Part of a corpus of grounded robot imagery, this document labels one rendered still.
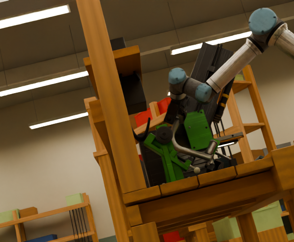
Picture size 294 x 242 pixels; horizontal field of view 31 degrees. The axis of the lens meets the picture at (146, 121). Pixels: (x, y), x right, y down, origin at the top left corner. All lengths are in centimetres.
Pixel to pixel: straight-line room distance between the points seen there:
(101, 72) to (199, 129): 76
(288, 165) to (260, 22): 63
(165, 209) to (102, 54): 63
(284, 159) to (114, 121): 63
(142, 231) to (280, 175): 53
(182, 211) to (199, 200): 7
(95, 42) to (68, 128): 990
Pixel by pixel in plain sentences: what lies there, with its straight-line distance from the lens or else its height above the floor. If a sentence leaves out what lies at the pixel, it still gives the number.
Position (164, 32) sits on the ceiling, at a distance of 1025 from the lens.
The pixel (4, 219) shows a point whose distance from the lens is 1135.
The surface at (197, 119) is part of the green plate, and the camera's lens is 262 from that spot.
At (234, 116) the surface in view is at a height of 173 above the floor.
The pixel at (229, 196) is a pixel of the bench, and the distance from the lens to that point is 200.
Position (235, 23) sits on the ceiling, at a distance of 1044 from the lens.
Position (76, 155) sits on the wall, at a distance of 1178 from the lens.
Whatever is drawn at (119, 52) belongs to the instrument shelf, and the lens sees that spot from 235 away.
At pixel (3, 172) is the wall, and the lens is 1205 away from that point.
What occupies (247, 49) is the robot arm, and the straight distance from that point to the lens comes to 240.
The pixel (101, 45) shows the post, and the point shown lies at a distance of 205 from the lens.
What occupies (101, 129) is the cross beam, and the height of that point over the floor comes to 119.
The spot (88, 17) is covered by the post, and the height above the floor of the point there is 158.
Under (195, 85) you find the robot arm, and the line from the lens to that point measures 228.
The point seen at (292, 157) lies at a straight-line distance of 197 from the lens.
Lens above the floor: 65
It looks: 14 degrees up
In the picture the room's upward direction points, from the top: 15 degrees counter-clockwise
